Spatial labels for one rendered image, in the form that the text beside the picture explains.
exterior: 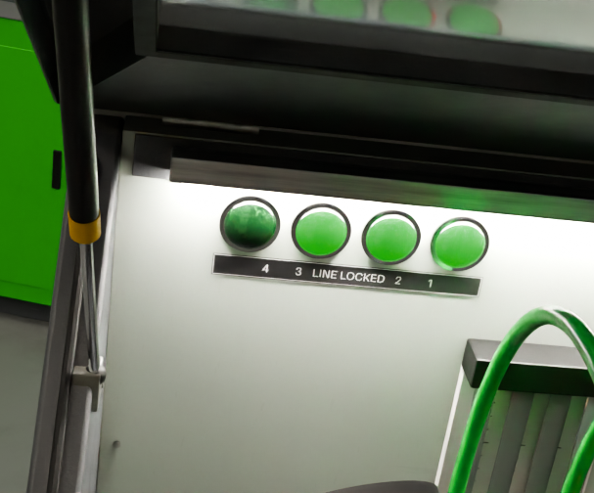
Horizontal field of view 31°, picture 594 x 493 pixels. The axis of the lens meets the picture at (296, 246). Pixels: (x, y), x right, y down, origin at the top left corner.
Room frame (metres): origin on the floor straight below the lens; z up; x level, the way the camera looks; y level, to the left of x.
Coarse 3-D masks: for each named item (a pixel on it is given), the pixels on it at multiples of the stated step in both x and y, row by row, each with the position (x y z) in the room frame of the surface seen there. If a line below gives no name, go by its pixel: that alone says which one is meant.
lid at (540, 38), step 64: (128, 0) 0.70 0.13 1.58; (192, 0) 0.64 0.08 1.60; (256, 0) 0.63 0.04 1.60; (320, 0) 0.62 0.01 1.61; (384, 0) 0.62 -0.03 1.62; (448, 0) 0.61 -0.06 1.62; (512, 0) 0.60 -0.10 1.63; (576, 0) 0.60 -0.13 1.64; (128, 64) 0.72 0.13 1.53; (192, 64) 0.70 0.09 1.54; (256, 64) 0.69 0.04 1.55; (320, 64) 0.69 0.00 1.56; (384, 64) 0.70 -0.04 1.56; (448, 64) 0.71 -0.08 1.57; (512, 64) 0.71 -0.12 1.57; (576, 64) 0.70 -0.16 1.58; (192, 128) 0.84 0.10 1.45; (256, 128) 0.85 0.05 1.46; (320, 128) 0.85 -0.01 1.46; (384, 128) 0.83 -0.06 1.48; (448, 128) 0.82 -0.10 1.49; (512, 128) 0.80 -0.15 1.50; (576, 128) 0.79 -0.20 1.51
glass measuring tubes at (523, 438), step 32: (480, 352) 0.83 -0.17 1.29; (544, 352) 0.85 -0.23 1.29; (576, 352) 0.86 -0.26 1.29; (512, 384) 0.82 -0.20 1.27; (544, 384) 0.83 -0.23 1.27; (576, 384) 0.83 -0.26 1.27; (512, 416) 0.83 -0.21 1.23; (544, 416) 0.85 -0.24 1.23; (576, 416) 0.86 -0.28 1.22; (448, 448) 0.85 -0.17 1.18; (480, 448) 0.83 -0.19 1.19; (512, 448) 0.83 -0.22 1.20; (544, 448) 0.84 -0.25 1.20; (576, 448) 0.84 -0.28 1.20; (448, 480) 0.85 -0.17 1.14; (480, 480) 0.85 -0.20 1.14; (512, 480) 0.85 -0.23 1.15; (544, 480) 0.84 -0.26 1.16
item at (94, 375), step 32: (64, 0) 0.52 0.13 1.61; (64, 32) 0.53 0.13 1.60; (64, 64) 0.53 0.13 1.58; (64, 96) 0.54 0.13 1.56; (64, 128) 0.56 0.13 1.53; (96, 160) 0.58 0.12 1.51; (96, 192) 0.58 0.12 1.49; (96, 224) 0.59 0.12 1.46; (96, 320) 0.64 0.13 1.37; (96, 352) 0.65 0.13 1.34; (96, 384) 0.66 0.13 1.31
